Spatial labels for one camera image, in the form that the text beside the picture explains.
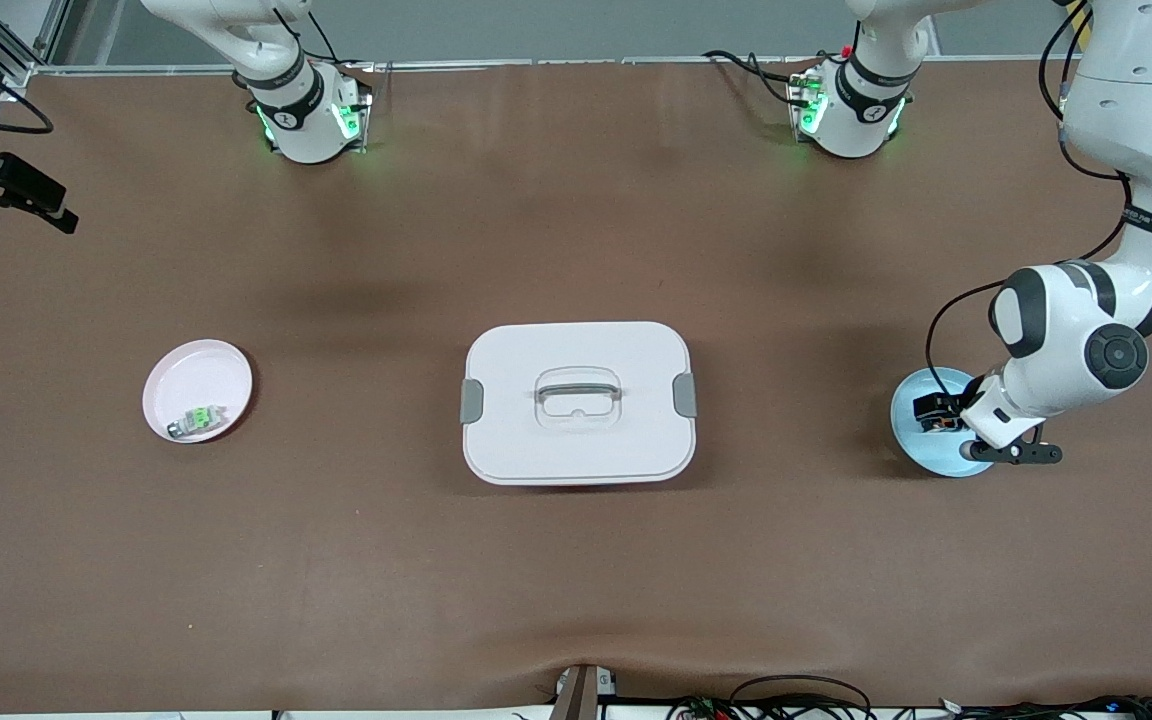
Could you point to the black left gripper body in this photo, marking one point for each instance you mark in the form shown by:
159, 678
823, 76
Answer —
948, 411

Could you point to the orange and black switch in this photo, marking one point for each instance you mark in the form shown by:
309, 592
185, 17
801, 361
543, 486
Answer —
942, 426

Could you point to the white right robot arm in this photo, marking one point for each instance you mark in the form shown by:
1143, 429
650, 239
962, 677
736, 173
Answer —
296, 120

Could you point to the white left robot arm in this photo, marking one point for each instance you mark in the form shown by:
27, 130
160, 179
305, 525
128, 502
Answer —
1136, 120

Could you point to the light blue round plate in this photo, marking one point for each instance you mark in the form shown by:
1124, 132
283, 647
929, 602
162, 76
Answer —
921, 450

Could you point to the pink round plate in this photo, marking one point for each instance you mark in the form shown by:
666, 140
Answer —
196, 380

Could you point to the white lidded storage box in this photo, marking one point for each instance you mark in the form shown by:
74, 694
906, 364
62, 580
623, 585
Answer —
576, 450

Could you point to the brown table mat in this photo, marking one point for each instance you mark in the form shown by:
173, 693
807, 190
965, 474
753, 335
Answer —
576, 580

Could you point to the aluminium frame profile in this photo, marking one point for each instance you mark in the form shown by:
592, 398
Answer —
51, 30

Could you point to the green switch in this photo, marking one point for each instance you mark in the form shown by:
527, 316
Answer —
198, 418

